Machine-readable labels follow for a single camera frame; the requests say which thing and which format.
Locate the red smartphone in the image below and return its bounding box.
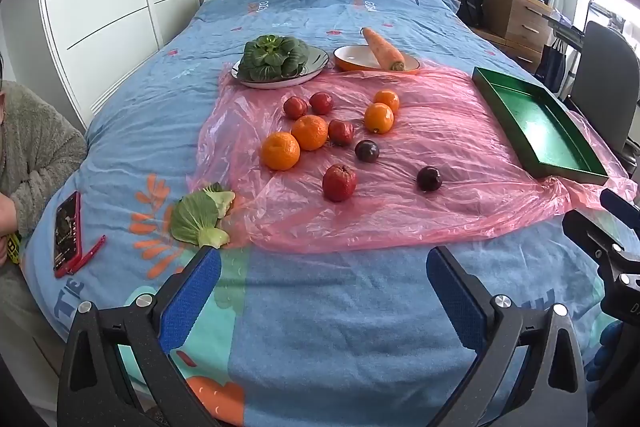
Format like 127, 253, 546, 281
52, 191, 82, 279

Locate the green metal tray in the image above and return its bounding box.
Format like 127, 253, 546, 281
471, 67, 610, 186

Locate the grey chair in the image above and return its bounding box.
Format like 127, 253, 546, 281
565, 21, 640, 168

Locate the pink plastic sheet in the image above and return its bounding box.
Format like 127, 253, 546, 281
187, 59, 638, 254

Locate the large red apple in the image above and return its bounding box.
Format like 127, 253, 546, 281
322, 164, 358, 202

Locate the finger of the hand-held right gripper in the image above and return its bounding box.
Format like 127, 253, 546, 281
599, 188, 640, 224
561, 208, 627, 269

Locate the dark purple plum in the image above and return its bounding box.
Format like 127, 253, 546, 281
354, 139, 380, 164
416, 166, 443, 192

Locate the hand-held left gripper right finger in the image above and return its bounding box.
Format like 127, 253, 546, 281
426, 246, 588, 427

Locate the carrot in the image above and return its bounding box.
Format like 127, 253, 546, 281
361, 27, 406, 72

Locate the small red apple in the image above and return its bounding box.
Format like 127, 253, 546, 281
309, 92, 334, 116
328, 119, 356, 146
283, 96, 308, 120

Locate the white wardrobe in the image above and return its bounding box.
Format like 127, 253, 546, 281
37, 0, 201, 128

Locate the loose bok choy leaf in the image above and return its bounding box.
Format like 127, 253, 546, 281
170, 183, 237, 250

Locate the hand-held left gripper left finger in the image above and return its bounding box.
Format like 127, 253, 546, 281
57, 246, 223, 427

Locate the whole bok choy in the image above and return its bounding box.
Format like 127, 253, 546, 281
236, 35, 308, 82

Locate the dark blue bag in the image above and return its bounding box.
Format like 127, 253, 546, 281
537, 38, 568, 90

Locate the yellow-green handheld object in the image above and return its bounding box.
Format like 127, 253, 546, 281
5, 231, 22, 265

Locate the red pen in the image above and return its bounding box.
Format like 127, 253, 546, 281
67, 234, 107, 275

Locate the orange rimmed bowl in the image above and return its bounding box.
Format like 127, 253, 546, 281
333, 44, 421, 72

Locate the low wooden nightstand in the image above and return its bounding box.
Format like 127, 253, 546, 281
470, 26, 543, 72

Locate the person's right hand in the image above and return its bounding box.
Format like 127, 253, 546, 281
586, 323, 624, 383

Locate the wooden drawer cabinet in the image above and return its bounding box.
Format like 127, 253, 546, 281
482, 0, 556, 52

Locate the grey desk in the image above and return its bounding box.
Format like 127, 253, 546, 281
547, 9, 591, 44

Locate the large orange mandarin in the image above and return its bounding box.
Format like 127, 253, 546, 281
260, 132, 302, 172

